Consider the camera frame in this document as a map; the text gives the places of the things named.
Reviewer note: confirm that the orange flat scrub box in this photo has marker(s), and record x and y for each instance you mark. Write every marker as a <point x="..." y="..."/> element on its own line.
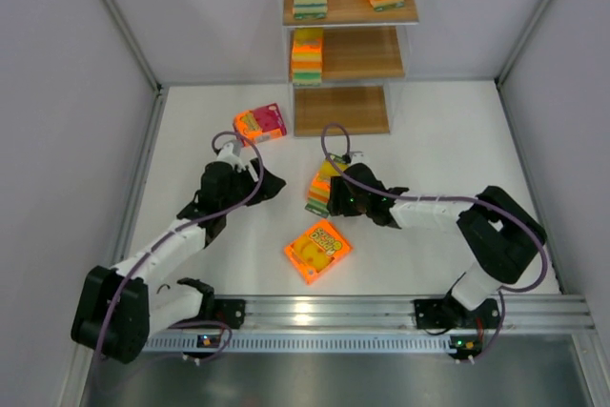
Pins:
<point x="317" y="250"/>

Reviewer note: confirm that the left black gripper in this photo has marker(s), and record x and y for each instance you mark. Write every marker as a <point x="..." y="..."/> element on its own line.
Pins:
<point x="260" y="183"/>

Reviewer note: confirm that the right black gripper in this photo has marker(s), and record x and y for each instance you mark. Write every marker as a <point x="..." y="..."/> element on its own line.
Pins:
<point x="336" y="196"/>

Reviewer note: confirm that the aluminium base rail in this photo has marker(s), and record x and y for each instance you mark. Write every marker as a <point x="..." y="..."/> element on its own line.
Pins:
<point x="365" y="325"/>

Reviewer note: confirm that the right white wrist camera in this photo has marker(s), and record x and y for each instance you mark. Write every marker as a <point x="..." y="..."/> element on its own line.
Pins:
<point x="355" y="157"/>

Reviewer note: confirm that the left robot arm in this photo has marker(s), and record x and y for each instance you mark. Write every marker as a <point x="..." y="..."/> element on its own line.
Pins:
<point x="121" y="307"/>

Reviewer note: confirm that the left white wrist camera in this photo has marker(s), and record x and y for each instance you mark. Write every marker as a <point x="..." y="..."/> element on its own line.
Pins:
<point x="229" y="154"/>

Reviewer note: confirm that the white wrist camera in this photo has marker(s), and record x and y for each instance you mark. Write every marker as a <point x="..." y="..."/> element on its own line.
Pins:
<point x="229" y="154"/>
<point x="355" y="157"/>

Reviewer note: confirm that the pink orange sponge box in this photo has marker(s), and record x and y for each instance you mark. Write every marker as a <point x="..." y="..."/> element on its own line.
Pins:
<point x="261" y="124"/>

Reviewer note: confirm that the orange green sponge pack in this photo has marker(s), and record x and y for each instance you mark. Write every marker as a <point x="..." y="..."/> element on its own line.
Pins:
<point x="319" y="192"/>

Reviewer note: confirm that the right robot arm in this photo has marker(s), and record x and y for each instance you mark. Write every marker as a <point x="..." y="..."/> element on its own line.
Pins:
<point x="501" y="236"/>

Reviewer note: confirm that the white wire wooden shelf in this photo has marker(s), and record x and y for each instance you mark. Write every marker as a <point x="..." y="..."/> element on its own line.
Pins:
<point x="363" y="51"/>

